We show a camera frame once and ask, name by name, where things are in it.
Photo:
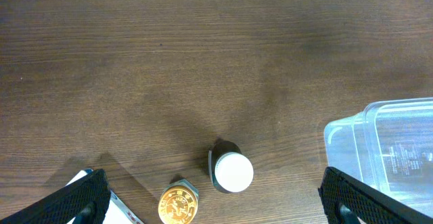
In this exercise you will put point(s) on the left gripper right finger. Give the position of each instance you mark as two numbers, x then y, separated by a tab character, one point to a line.
348	200

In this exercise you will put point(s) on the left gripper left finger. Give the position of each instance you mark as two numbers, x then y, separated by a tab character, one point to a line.
85	200

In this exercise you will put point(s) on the clear plastic container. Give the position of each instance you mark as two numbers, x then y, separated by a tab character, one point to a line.
387	146

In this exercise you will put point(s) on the white Panadol box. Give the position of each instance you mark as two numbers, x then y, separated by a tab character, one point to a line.
119	213

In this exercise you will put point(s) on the gold lid small jar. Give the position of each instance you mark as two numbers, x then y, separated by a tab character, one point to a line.
178	203

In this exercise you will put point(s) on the dark bottle white cap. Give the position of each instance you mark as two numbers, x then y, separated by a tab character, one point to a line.
229	170

